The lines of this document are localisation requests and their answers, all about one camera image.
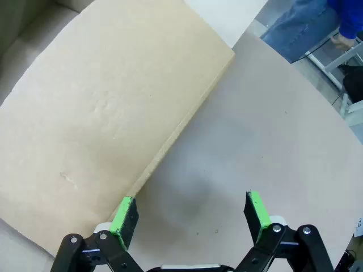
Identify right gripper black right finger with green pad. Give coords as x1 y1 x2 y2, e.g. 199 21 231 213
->
233 191 335 272

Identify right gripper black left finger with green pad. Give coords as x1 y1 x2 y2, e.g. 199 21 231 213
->
50 196 146 272

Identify brown cardboard box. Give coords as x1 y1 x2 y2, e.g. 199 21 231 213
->
0 0 236 257

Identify person's left forearm, blue sleeve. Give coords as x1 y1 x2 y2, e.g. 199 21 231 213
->
326 0 363 40

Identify person's left hand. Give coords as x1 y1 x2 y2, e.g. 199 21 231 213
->
331 33 357 51

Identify white printed paper sheet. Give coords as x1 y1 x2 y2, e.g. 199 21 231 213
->
352 216 363 239

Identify black bag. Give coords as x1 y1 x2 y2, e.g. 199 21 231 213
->
342 64 363 103

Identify person's blue jeans legs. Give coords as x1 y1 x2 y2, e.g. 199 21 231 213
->
260 0 341 63

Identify white metal frame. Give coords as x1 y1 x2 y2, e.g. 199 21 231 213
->
305 38 363 117

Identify thin black floor cable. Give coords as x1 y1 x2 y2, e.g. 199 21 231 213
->
299 28 343 62

